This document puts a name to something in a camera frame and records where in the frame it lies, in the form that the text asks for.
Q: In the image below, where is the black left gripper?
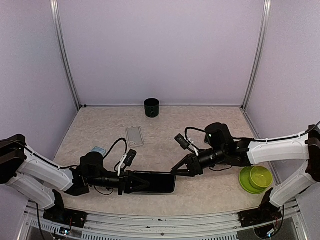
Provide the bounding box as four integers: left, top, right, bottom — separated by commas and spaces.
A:
87, 168, 150, 196

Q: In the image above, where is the right aluminium frame post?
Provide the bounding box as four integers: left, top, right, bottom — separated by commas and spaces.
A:
241, 0, 272, 112

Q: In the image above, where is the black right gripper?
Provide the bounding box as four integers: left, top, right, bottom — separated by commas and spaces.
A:
171, 145, 227, 177

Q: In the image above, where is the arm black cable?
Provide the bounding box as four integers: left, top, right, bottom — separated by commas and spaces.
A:
102, 137, 128, 171
184, 126, 208, 143

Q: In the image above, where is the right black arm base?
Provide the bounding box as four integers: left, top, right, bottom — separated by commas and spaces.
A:
238, 188, 283, 228

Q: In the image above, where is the light blue phone case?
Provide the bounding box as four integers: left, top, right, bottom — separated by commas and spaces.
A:
91, 146, 107, 157

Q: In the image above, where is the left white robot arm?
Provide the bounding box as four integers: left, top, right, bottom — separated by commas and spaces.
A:
0, 134, 150, 223

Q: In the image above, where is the front aluminium rail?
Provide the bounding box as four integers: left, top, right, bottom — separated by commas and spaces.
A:
15, 201, 259, 240

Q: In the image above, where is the left aluminium frame post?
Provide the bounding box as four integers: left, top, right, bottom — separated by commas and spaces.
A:
50, 0, 82, 111

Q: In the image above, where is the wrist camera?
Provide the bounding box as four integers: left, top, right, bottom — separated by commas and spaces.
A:
174, 133, 191, 150
123, 149, 137, 167

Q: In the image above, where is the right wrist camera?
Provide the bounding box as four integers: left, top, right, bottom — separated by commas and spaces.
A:
174, 133, 191, 150

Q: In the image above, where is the dark green cup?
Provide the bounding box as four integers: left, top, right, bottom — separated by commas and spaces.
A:
144, 98, 160, 118

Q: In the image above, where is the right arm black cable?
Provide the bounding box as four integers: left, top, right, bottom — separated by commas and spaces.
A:
184, 126, 208, 143

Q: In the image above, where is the clear phone case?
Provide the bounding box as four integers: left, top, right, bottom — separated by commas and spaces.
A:
125, 126, 144, 148

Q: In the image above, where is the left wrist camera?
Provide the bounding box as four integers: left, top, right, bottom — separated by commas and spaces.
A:
123, 149, 137, 167

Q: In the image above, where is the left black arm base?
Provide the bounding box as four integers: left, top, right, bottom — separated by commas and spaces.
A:
43, 189, 88, 229

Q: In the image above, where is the aluminium frame post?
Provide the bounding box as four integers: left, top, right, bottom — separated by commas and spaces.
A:
241, 0, 272, 112
50, 0, 82, 111

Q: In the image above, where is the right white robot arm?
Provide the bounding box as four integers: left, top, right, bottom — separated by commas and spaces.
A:
171, 122, 320, 222

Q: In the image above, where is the green bowl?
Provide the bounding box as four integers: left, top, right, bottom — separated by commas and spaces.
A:
249, 166, 273, 190

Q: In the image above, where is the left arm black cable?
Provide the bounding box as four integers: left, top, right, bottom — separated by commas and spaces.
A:
102, 137, 128, 171

